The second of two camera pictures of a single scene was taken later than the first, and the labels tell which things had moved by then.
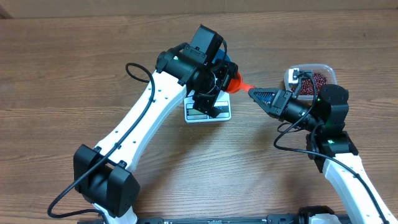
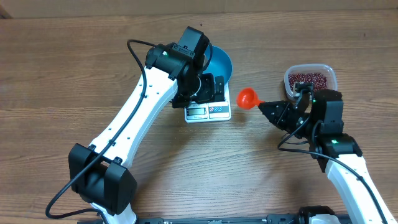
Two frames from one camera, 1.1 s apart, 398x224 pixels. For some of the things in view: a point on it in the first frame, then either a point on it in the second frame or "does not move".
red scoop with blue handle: [235, 85] to [247, 99]
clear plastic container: [302, 86] does not move
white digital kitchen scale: [222, 104] does not move
